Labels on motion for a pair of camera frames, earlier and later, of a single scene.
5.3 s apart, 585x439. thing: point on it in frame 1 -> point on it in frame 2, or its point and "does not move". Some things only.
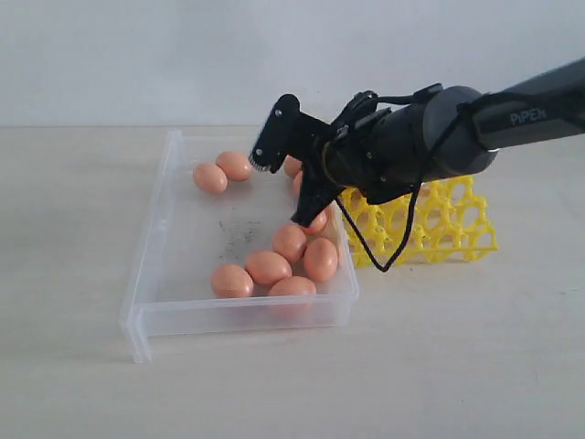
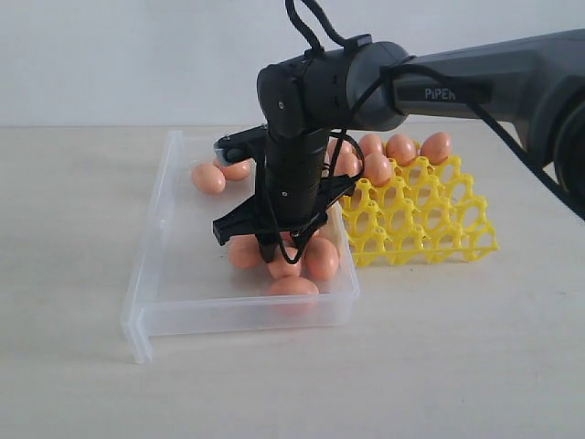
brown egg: (266, 267) -> (245, 251)
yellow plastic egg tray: (452, 223) does not move
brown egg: (235, 165) does not move
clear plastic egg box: (221, 254) does not move
